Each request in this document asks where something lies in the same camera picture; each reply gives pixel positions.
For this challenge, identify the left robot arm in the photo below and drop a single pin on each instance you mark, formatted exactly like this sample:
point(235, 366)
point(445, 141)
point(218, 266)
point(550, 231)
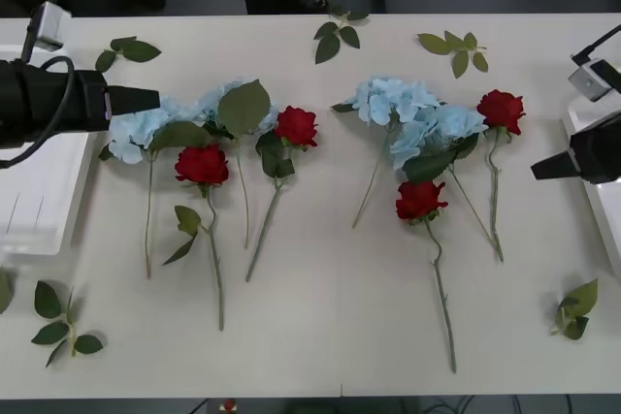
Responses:
point(9, 104)

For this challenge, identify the shallow white box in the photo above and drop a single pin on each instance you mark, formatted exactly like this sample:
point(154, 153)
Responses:
point(39, 176)
point(606, 210)

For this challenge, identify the pale blue artificial flower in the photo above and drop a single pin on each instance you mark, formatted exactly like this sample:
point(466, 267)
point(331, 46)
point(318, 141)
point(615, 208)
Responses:
point(242, 104)
point(451, 123)
point(131, 135)
point(383, 96)

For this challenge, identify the red round button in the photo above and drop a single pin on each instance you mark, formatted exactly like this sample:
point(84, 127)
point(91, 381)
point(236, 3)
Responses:
point(229, 406)

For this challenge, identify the pale olive leaf twig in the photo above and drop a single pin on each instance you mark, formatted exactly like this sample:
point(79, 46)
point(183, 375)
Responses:
point(434, 43)

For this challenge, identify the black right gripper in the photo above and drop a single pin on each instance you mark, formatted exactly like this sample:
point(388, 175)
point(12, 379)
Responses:
point(599, 157)

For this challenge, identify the twig with pale large leaf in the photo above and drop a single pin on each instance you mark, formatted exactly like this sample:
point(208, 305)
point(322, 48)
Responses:
point(584, 295)

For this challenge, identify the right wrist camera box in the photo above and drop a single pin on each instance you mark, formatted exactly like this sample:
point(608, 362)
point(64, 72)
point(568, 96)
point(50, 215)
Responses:
point(589, 82)

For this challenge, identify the red artificial rose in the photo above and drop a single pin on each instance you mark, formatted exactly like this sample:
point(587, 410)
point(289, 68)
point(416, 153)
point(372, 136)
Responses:
point(500, 111)
point(296, 125)
point(201, 164)
point(419, 200)

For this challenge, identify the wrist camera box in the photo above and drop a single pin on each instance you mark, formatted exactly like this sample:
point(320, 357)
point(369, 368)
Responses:
point(589, 82)
point(46, 26)

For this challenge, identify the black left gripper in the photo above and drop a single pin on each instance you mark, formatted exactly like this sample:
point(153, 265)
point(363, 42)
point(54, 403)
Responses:
point(87, 104)

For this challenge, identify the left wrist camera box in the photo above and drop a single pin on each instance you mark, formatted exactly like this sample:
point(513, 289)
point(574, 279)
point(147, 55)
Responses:
point(46, 26)

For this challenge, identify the loose green leaf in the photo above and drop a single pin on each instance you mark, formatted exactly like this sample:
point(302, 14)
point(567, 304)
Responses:
point(4, 293)

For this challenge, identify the green leaf twig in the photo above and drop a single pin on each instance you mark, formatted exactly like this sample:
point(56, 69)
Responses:
point(140, 51)
point(47, 300)
point(326, 48)

